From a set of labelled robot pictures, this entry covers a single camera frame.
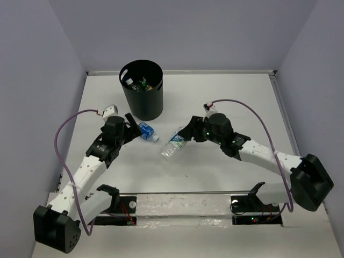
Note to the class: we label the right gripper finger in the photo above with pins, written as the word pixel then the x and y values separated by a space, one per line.
pixel 193 128
pixel 199 138

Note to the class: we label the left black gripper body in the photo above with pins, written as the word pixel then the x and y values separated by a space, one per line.
pixel 127 133

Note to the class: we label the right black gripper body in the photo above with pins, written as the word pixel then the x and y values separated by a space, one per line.
pixel 207 131

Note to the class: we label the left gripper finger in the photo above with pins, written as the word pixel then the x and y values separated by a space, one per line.
pixel 130 138
pixel 134 127

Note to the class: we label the clear bottle blue label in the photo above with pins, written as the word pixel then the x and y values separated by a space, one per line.
pixel 147 132

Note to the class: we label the clear bottle white green label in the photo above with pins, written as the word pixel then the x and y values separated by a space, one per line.
pixel 174 145

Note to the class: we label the green plastic bottle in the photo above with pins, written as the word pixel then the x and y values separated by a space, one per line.
pixel 144 84

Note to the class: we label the clear bottle without label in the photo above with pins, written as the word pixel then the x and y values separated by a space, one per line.
pixel 132 85

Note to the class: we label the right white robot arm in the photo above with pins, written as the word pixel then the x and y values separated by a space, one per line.
pixel 305 180

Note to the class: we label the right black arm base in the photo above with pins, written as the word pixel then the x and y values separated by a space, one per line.
pixel 247 210

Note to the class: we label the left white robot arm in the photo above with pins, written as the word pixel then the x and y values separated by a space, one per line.
pixel 59 224

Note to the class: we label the black cylindrical waste bin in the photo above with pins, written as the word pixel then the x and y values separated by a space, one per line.
pixel 145 105

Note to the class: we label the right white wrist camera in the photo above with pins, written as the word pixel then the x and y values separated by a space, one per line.
pixel 210 109

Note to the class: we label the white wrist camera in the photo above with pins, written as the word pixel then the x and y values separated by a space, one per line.
pixel 210 109
pixel 110 111

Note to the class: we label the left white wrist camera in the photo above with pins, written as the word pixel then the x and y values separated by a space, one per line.
pixel 110 111

